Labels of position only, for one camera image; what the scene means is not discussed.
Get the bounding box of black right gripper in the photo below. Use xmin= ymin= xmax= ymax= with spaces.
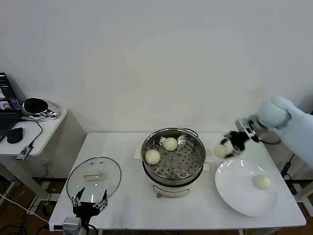
xmin=220 ymin=131 xmax=251 ymax=159

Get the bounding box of black cable with adapter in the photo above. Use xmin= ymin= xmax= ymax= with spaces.
xmin=280 ymin=150 xmax=296 ymax=181

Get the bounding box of black laptop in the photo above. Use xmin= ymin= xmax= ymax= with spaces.
xmin=0 ymin=72 xmax=22 ymax=142

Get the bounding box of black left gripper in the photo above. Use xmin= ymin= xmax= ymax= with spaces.
xmin=70 ymin=188 xmax=109 ymax=225

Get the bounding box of black usb cable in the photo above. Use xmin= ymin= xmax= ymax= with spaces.
xmin=19 ymin=117 xmax=43 ymax=147

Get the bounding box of white steamed baozi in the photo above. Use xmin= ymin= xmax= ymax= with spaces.
xmin=144 ymin=149 xmax=161 ymax=165
xmin=252 ymin=175 xmax=272 ymax=191
xmin=162 ymin=137 xmax=178 ymax=151
xmin=213 ymin=143 xmax=230 ymax=160

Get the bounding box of cream electric cooking pot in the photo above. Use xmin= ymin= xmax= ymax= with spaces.
xmin=134 ymin=146 xmax=213 ymax=198

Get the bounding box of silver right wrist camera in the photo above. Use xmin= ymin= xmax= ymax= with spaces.
xmin=235 ymin=118 xmax=257 ymax=136

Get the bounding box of grey usb hub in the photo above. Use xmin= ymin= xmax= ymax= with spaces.
xmin=16 ymin=144 xmax=34 ymax=161

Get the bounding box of white round plate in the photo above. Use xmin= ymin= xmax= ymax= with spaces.
xmin=215 ymin=159 xmax=280 ymax=218

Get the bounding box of black computer mouse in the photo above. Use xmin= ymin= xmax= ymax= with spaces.
xmin=6 ymin=127 xmax=24 ymax=144

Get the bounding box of stainless steel steamer basket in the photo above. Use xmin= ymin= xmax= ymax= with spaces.
xmin=134 ymin=127 xmax=213 ymax=187

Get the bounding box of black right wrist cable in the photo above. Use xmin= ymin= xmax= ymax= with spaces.
xmin=256 ymin=136 xmax=282 ymax=145

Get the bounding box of chrome and black headset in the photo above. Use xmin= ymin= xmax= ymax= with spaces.
xmin=21 ymin=97 xmax=61 ymax=121

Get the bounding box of round glass pot lid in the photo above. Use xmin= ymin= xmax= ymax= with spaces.
xmin=66 ymin=156 xmax=122 ymax=203

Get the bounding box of white floor cable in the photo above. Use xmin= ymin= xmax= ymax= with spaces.
xmin=0 ymin=192 xmax=50 ymax=224

